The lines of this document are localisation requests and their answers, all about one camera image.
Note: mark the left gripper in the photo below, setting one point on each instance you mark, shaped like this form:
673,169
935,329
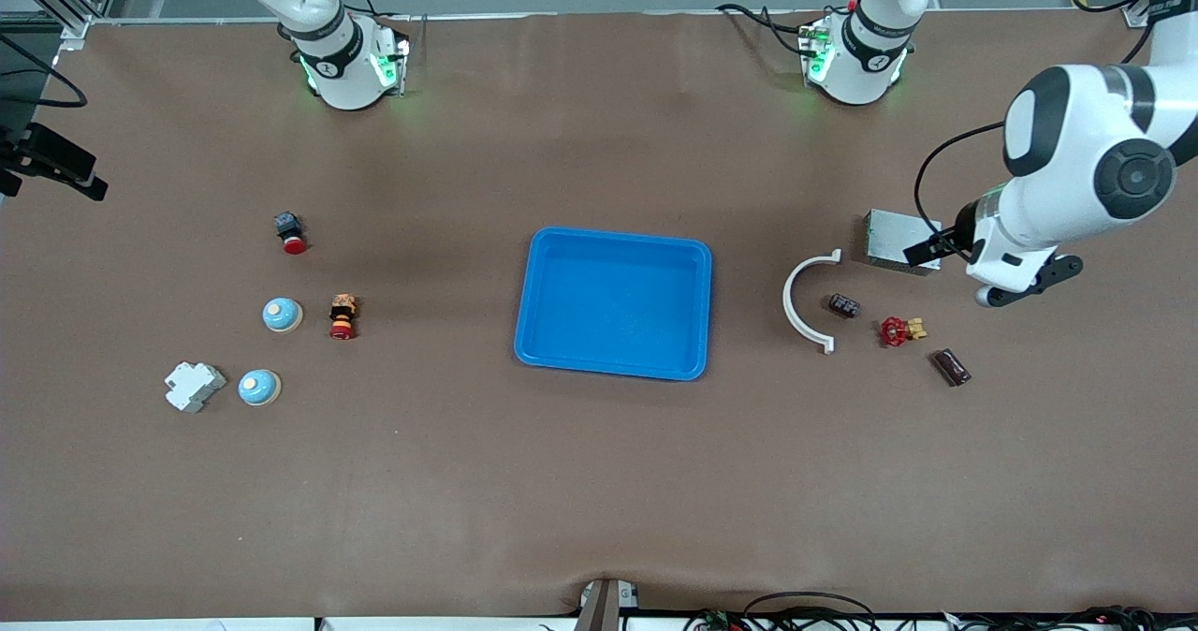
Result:
960,225

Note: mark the small black electrolytic capacitor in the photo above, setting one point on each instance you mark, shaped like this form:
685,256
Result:
843,306

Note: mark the large brown electrolytic capacitor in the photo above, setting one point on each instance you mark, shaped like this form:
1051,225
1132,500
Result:
951,368

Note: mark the blue dome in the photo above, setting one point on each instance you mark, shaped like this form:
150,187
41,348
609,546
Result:
283,315

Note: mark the light blue call bell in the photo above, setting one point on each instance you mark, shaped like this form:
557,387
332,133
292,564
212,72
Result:
258,388

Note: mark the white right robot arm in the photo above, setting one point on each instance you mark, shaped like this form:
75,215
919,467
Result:
342,74

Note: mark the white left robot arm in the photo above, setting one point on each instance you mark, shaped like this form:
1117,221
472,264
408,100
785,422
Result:
1076,144

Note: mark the blue plastic tray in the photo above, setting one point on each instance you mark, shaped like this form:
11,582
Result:
608,331

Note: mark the grey metal box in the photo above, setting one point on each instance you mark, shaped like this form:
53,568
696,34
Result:
889,238

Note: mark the red brass valve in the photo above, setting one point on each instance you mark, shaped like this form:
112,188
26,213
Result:
894,331

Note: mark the white curved pipe clamp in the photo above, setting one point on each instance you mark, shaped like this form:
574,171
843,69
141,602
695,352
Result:
788,301

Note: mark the black red push button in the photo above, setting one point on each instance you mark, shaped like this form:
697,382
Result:
293,238

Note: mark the white circuit breaker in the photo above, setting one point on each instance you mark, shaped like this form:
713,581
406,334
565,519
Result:
194,388

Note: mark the yellow red emergency stop button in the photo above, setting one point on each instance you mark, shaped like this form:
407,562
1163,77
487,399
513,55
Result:
343,322

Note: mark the aluminium frame profile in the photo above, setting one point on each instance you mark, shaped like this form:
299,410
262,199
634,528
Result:
75,27

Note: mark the aluminium corner bracket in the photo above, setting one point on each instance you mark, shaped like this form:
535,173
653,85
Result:
1135,15

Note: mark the grey brown camera bracket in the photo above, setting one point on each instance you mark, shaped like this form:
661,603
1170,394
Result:
604,608

